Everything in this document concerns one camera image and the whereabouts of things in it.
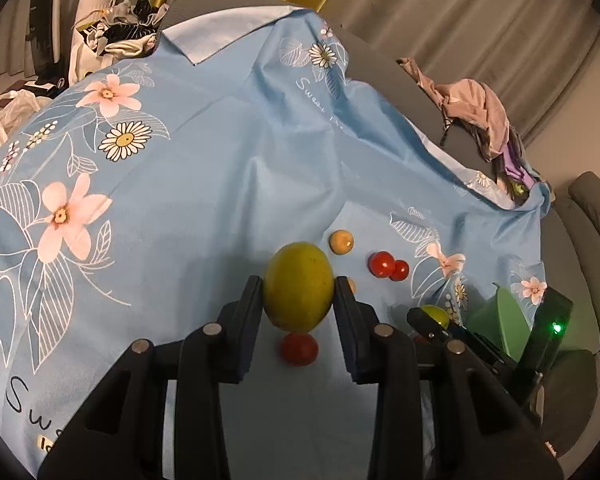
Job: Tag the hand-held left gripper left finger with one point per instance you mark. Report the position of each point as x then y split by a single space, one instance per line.
246 340

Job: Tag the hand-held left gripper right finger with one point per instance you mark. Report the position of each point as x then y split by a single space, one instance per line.
351 332

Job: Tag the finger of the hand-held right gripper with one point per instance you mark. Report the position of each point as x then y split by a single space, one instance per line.
477 342
427 327

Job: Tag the green lime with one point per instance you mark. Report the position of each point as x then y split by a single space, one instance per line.
436 315

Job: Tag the green bowl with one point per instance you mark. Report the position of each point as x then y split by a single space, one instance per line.
505 325

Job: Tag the orange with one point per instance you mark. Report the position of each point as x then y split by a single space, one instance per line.
351 286

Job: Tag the red tomato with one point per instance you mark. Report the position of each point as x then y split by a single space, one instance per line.
401 270
381 264
299 349

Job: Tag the yellow-green mango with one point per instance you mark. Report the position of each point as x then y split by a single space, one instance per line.
298 287

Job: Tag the small yellow-orange fruit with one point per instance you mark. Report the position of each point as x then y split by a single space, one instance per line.
341 241

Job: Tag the small green object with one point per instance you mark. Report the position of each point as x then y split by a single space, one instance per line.
518 190

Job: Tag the blue floral bed sheet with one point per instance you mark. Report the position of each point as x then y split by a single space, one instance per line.
205 185

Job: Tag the purple garment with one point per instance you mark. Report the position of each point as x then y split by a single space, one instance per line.
517 167

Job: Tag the pink-grey clothes pile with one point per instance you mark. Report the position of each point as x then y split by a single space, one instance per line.
475 100

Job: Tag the grey sofa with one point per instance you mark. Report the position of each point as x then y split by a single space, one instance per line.
390 90

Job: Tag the grey curtain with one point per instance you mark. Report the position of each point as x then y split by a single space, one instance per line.
480 25

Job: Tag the white plastic bag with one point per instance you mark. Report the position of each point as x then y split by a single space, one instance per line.
10 110

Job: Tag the black and white clothes pile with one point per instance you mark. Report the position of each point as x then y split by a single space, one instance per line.
125 30

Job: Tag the black flat panel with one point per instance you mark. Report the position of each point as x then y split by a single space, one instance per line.
44 25

